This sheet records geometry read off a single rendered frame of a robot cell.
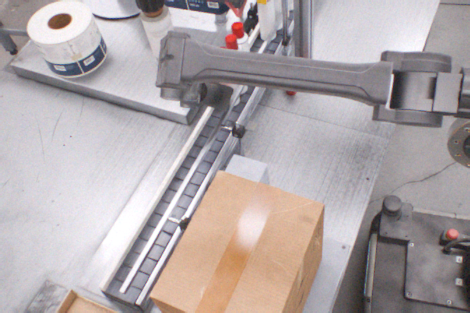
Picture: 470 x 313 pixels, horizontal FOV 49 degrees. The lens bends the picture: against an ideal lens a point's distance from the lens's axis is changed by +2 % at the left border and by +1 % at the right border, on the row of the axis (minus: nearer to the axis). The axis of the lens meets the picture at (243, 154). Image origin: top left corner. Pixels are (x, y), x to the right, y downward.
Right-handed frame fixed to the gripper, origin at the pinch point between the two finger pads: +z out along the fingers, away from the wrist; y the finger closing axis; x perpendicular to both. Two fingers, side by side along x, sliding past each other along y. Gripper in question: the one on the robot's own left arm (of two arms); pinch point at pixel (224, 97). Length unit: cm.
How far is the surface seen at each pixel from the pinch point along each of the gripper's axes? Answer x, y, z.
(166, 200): 30.0, 2.3, -16.3
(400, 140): 0, -48, 117
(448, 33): -62, -54, 166
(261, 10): -28.1, 0.3, 13.2
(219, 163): 18.0, -5.7, -5.7
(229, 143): 12.2, -5.8, -1.7
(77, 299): 57, 12, -31
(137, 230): 37.0, 3.3, -26.1
